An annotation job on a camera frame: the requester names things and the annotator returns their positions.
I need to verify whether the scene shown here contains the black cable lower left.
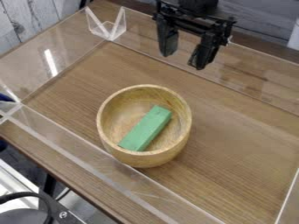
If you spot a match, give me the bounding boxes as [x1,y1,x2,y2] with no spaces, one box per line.
[0,191,54,224]

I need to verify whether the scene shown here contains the black metal bracket with screw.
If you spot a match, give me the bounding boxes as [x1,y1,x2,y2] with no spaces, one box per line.
[38,192,86,224]

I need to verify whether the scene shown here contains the blue object at left edge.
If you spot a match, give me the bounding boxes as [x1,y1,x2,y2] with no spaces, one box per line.
[0,93,14,102]

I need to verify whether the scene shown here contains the clear acrylic enclosure wall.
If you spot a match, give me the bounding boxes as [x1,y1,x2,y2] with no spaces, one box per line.
[0,1,299,224]

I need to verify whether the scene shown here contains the brown wooden bowl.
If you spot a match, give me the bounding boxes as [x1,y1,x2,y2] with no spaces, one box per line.
[96,84,192,168]

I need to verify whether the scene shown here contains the white object at right edge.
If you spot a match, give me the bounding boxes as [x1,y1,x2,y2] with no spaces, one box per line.
[286,18,299,51]

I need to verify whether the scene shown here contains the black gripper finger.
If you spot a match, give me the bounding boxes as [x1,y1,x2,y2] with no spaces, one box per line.
[156,18,178,57]
[188,32,220,70]

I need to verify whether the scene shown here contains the green rectangular block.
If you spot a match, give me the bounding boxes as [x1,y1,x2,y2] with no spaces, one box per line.
[117,106,172,151]

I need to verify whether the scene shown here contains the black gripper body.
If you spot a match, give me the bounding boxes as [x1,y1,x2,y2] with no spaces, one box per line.
[153,0,237,46]

